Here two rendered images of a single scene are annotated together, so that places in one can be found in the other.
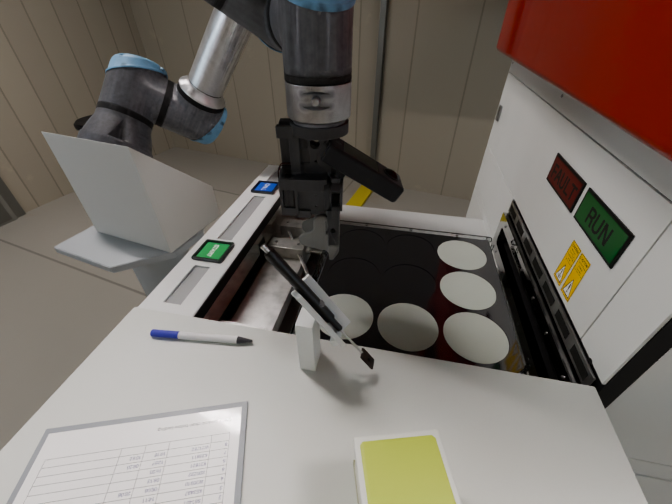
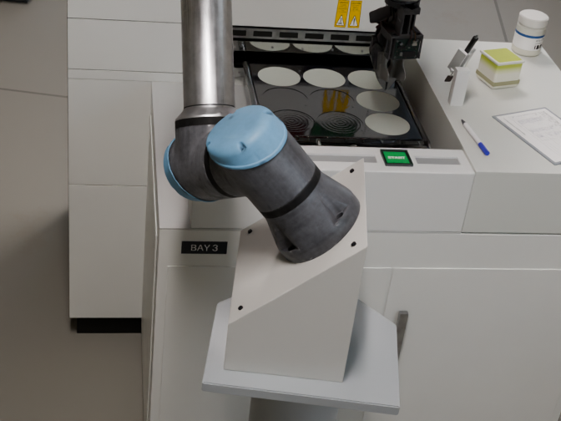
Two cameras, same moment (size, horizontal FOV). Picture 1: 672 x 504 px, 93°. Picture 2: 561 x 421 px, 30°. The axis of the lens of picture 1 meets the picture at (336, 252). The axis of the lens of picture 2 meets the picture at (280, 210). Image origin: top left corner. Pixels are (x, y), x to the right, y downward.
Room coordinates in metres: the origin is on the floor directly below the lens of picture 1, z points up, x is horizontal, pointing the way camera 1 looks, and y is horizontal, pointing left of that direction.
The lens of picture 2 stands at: (1.36, 1.80, 1.98)
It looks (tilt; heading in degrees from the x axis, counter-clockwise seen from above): 33 degrees down; 247
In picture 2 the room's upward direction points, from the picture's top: 7 degrees clockwise
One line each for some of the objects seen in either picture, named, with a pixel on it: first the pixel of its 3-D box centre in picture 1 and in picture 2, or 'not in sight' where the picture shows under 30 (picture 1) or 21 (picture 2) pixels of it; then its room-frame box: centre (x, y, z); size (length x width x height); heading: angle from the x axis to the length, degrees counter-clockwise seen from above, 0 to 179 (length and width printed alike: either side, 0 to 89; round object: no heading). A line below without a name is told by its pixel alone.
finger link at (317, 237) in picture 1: (319, 240); (398, 72); (0.38, 0.03, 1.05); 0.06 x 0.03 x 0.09; 88
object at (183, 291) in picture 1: (248, 242); (329, 188); (0.59, 0.20, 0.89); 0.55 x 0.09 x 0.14; 168
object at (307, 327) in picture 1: (321, 329); (459, 73); (0.23, 0.02, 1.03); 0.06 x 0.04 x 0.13; 78
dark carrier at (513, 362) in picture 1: (408, 282); (331, 100); (0.45, -0.14, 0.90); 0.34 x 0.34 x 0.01; 78
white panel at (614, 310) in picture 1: (531, 190); (243, 7); (0.59, -0.40, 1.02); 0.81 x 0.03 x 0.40; 168
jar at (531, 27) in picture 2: not in sight; (529, 32); (-0.08, -0.20, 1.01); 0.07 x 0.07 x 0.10
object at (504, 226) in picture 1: (522, 293); (310, 60); (0.42, -0.35, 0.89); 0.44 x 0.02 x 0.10; 168
